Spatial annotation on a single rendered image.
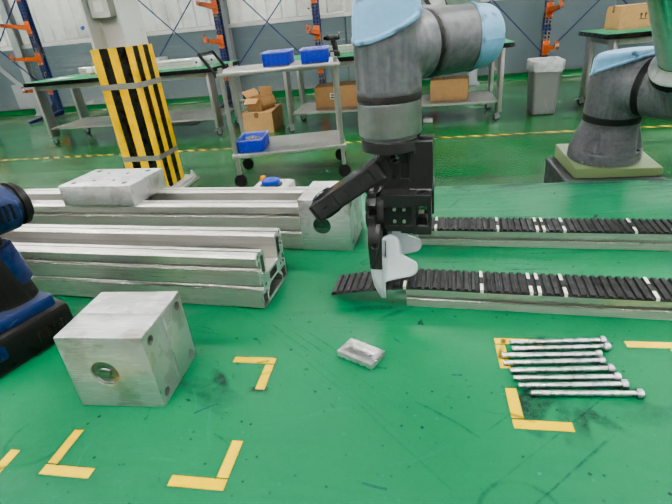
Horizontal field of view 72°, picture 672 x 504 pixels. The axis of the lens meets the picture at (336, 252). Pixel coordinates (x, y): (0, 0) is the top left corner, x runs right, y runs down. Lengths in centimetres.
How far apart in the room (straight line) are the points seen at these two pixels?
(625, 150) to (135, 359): 103
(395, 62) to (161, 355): 40
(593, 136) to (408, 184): 67
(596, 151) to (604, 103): 10
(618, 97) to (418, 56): 67
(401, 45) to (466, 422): 39
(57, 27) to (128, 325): 991
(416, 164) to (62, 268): 57
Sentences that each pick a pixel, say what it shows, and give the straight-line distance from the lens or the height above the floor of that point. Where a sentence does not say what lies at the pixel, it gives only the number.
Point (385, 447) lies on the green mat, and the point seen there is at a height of 78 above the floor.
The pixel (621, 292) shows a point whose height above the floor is 81.
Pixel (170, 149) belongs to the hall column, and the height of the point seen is 31.
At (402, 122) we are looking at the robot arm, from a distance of 54.
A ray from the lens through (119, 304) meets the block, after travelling 59.
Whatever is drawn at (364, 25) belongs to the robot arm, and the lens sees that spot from 54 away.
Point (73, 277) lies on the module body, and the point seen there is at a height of 81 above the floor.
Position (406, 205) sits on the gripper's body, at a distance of 57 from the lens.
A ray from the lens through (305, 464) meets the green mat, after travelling 47.
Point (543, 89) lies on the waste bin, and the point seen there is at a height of 27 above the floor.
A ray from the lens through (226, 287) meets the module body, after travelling 70.
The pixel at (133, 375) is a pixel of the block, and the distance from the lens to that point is 55.
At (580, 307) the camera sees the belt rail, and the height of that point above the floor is 79.
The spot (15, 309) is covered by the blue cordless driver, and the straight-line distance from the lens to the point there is 73.
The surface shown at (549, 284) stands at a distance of 66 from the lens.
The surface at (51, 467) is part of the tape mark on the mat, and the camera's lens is 57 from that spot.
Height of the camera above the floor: 114
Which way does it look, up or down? 27 degrees down
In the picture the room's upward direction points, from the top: 6 degrees counter-clockwise
